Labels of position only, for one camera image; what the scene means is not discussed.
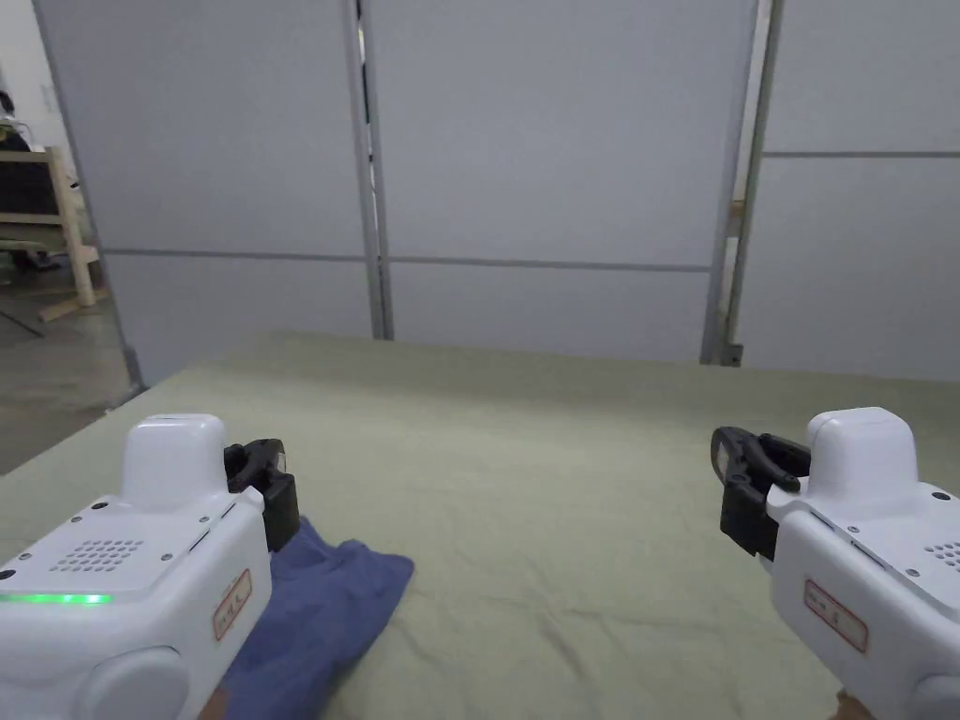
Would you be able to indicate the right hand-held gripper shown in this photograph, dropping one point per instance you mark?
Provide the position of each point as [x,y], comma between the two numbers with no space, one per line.
[877,570]

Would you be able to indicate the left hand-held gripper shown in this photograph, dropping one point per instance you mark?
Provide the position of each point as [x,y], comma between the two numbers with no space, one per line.
[127,600]

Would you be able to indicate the person's left hand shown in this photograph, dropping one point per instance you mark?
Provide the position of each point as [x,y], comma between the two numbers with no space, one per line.
[216,707]

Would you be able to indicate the person's right hand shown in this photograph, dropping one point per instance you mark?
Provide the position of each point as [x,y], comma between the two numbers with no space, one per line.
[851,709]

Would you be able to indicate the blue garment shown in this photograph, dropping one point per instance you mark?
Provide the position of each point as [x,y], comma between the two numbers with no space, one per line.
[330,600]

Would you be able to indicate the bed with pale green sheet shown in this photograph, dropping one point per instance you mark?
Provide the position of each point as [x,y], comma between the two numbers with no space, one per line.
[540,480]

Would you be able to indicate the pale wooden frame furniture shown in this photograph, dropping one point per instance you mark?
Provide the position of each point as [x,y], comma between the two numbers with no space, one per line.
[71,225]

